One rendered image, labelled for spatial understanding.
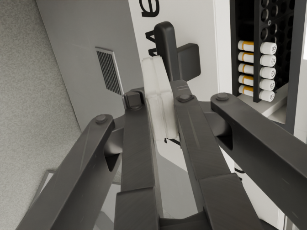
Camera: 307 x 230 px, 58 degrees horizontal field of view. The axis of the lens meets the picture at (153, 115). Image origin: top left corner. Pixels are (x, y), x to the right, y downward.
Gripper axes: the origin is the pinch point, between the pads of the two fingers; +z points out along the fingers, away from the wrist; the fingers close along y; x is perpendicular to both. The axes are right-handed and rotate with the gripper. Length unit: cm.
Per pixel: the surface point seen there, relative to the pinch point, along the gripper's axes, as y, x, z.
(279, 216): 14.6, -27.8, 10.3
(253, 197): 11.9, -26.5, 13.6
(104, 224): -34, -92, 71
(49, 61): -38, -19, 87
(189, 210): 3, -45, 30
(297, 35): 15.5, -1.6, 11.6
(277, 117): 15.1, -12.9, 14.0
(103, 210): -36, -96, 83
